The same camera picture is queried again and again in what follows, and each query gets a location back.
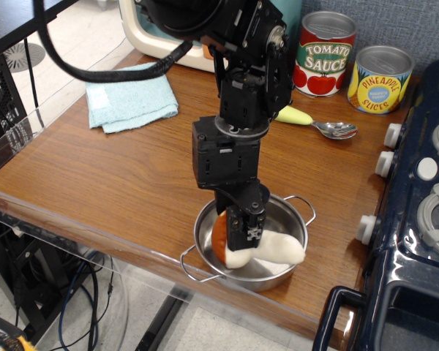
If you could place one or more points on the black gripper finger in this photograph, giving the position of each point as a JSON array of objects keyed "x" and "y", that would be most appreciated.
[{"x": 244, "y": 231}]

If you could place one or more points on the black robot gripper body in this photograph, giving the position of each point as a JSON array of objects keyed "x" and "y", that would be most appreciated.
[{"x": 228, "y": 165}]

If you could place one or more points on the plush mushroom toy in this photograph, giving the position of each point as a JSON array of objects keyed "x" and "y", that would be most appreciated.
[{"x": 274, "y": 247}]

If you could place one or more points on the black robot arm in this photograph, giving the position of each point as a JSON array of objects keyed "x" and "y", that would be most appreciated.
[{"x": 249, "y": 46}]

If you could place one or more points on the silver steel pot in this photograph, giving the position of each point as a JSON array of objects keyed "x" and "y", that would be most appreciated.
[{"x": 290, "y": 215}]

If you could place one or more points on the light blue folded towel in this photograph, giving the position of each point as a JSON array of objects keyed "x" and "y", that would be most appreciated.
[{"x": 117, "y": 107}]

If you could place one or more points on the teal toy microwave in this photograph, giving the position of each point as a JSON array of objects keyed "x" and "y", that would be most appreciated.
[{"x": 151, "y": 41}]

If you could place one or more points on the tomato sauce can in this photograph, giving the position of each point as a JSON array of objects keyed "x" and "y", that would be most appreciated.
[{"x": 324, "y": 49}]

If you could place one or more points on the pineapple slices can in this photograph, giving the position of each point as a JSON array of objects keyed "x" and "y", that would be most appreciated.
[{"x": 379, "y": 79}]

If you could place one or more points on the dark blue toy stove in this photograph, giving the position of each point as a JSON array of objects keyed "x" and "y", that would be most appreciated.
[{"x": 398, "y": 307}]

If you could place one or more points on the green handled metal spoon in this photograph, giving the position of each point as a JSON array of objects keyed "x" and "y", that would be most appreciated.
[{"x": 331, "y": 130}]

